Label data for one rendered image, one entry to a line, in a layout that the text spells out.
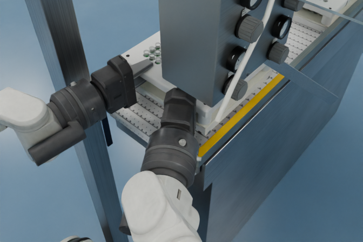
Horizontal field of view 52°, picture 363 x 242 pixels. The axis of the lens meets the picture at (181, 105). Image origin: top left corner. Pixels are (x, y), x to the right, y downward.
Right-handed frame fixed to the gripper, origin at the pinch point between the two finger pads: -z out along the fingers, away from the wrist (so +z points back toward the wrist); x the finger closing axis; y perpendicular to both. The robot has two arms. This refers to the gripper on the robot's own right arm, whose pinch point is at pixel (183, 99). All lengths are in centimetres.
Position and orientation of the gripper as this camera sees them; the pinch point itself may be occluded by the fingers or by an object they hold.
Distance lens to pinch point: 72.1
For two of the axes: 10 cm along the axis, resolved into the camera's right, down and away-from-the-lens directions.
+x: 0.2, 6.8, 7.3
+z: -1.6, 7.2, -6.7
